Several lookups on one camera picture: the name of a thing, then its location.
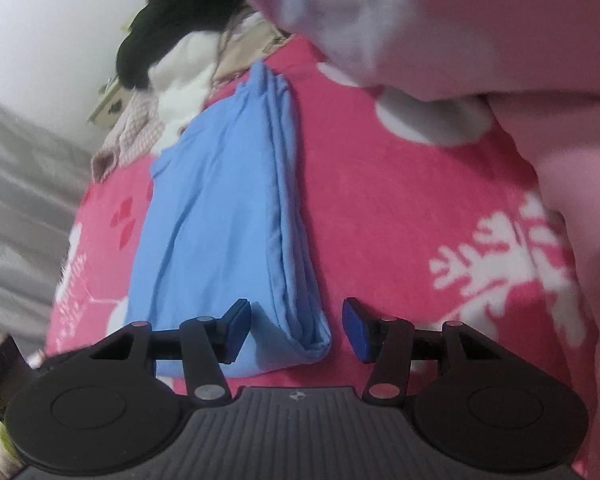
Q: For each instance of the cream nightstand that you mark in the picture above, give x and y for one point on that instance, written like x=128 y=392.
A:
x=107 y=105

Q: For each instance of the black garment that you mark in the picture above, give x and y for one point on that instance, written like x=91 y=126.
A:
x=180 y=20

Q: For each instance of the grey curtain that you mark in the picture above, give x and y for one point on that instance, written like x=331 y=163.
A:
x=20 y=185

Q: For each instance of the cream sweater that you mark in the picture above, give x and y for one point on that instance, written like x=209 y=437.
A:
x=180 y=85

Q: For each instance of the pink sleeved arm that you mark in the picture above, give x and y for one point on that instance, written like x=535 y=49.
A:
x=480 y=25

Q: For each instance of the pink floral blanket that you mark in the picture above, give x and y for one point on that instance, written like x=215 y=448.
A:
x=405 y=210

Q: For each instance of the beige striped garment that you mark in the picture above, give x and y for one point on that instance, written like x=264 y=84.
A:
x=250 y=45

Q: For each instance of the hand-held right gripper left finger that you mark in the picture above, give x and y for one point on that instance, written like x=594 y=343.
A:
x=237 y=327

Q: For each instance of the light blue t-shirt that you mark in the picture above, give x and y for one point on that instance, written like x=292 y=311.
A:
x=215 y=220

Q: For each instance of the pink checked garment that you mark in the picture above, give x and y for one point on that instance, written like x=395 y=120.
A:
x=130 y=135

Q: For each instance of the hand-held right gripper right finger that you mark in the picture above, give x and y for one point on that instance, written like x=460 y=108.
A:
x=355 y=327

